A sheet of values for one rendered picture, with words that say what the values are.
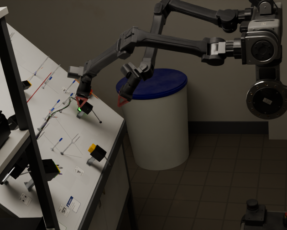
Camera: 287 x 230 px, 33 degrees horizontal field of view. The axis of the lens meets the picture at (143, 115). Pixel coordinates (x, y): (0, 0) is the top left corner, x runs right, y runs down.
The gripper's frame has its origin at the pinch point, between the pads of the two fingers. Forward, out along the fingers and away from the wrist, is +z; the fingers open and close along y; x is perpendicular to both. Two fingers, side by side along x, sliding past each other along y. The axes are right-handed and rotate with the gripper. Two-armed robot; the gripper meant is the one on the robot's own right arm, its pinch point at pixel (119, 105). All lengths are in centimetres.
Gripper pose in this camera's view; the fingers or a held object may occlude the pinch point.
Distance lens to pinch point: 257.3
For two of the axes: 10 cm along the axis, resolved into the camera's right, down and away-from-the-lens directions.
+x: 8.7, 4.4, 2.0
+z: -4.8, 7.5, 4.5
